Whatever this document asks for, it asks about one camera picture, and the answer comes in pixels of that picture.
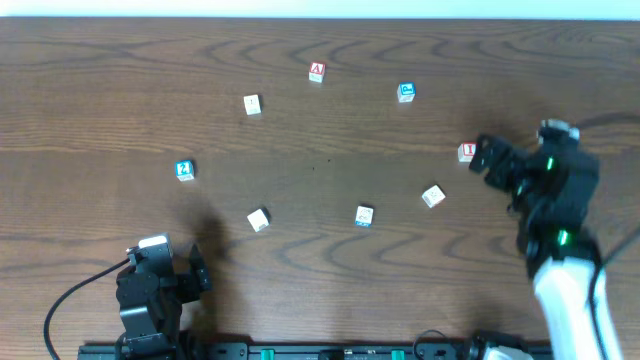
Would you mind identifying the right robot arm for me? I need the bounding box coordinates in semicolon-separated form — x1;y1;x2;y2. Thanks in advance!
469;134;622;359

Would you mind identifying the red letter I block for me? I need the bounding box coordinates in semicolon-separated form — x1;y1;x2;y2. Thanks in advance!
457;142;476;163

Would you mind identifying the blue number 2 block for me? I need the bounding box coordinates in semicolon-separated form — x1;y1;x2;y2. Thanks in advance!
175;160;195;182

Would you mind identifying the white block right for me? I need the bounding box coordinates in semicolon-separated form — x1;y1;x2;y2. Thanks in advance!
421;185;446;208

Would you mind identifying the white block upper left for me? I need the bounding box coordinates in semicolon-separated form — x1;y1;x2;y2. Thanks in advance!
243;94;261;116

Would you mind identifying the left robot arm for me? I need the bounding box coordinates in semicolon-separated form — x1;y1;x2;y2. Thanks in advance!
114;242;212;360

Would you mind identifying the blue picture block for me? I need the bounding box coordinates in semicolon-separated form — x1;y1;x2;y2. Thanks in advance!
397;82;416;103

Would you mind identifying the white block green B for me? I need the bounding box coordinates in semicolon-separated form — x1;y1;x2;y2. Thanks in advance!
247;208;270;232

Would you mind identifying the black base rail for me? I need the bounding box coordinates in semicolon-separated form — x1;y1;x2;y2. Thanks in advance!
77;342;554;360

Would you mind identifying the red letter A block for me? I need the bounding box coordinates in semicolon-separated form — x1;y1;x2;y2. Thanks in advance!
308;62;326;83

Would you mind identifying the white block blue bottom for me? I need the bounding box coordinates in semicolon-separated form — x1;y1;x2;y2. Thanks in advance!
354;206;374;227

